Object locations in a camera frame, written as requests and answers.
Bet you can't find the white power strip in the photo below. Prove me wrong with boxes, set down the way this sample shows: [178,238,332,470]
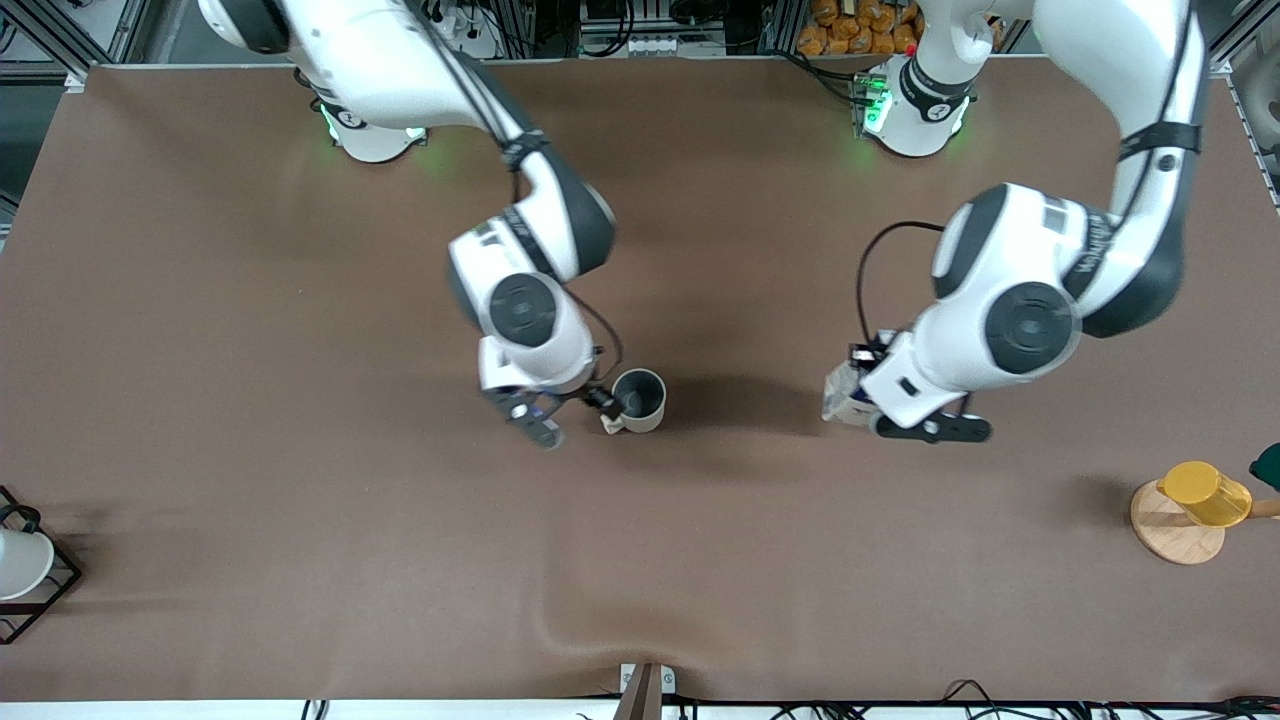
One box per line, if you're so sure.
[420,0,501,59]

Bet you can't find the black base cable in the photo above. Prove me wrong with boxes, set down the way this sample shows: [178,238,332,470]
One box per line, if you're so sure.
[775,50,861,106]

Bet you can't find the black wire rack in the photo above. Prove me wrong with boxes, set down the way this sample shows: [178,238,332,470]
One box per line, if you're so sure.
[0,486,83,645]

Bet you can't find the beige mug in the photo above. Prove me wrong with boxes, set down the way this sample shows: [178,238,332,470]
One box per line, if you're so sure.
[600,368,668,436]

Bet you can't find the metal table bracket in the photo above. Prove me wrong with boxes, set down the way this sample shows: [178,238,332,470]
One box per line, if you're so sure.
[620,662,676,720]

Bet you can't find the white cup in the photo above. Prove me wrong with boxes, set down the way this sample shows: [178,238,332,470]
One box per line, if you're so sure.
[0,527,56,601]

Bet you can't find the wooden mug stand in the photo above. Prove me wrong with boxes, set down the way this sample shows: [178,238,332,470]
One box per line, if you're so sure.
[1130,478,1280,566]

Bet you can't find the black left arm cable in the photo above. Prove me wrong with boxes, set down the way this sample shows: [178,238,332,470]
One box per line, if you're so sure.
[854,221,947,347]

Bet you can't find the yellow cup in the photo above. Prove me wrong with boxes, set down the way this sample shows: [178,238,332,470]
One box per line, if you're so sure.
[1157,461,1253,528]

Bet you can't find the aluminium frame profile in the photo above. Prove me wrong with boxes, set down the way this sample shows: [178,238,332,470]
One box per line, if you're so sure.
[1205,0,1280,81]
[0,0,151,79]

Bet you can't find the orange snack pile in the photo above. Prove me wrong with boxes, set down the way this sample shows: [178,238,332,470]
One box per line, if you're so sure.
[797,0,923,58]

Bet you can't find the blue white milk carton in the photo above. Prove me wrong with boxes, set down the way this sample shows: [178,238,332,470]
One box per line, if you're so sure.
[822,360,883,429]

